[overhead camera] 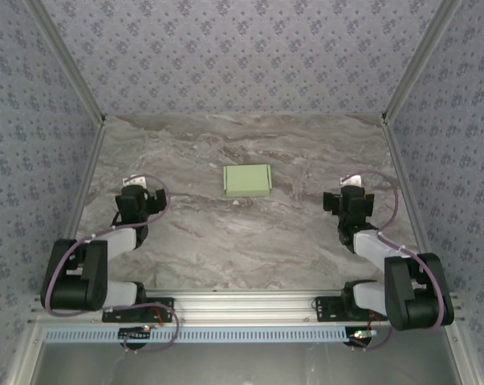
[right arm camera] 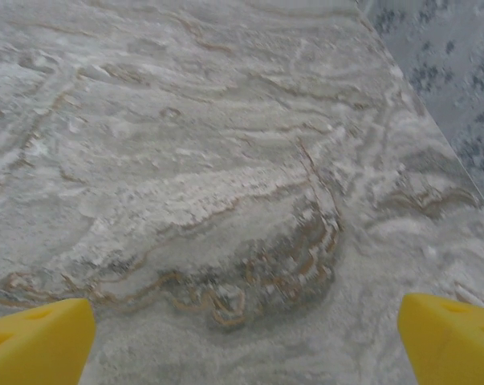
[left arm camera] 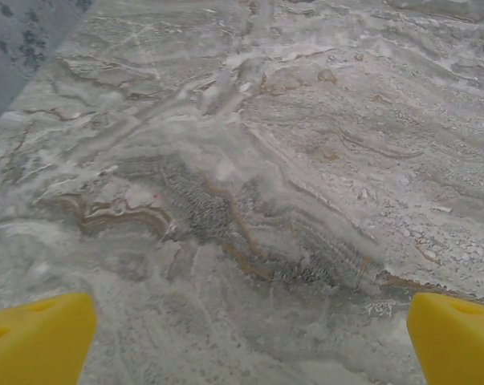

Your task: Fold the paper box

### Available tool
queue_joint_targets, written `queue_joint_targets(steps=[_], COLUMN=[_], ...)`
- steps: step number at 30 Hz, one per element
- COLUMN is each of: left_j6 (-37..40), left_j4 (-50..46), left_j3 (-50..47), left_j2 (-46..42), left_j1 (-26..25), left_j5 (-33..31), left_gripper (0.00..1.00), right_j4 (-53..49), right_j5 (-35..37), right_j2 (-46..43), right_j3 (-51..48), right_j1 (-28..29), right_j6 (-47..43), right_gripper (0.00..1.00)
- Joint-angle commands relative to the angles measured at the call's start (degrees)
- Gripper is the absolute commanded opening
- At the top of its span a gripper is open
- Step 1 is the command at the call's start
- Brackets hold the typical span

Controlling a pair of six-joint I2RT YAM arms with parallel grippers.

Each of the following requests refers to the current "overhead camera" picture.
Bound light green paper box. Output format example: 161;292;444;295
222;164;273;198

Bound small LED circuit board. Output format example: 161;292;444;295
348;329;377;342
119;325;153;340

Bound aluminium side rail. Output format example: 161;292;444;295
381;118;443;292
47;120;106;296

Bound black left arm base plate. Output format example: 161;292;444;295
101;296;175;324

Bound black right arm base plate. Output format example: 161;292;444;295
314;295;389;322

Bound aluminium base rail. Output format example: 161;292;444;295
29;290;466;326

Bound aluminium corner post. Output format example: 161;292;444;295
380;0;464;126
24;0;107;126

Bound light blue slotted cable duct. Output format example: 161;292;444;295
43;326;441;344

